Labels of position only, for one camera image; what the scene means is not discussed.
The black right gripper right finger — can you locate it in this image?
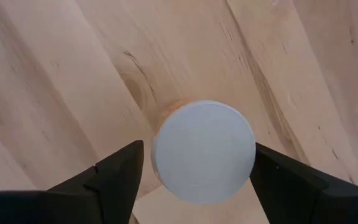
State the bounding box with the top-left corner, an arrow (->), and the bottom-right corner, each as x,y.
249,142 -> 358,224

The orange pill vial white cap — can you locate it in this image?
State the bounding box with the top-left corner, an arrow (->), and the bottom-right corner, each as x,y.
150,98 -> 257,205

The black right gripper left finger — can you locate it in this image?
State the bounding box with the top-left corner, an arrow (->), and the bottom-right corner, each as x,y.
0,139 -> 145,224

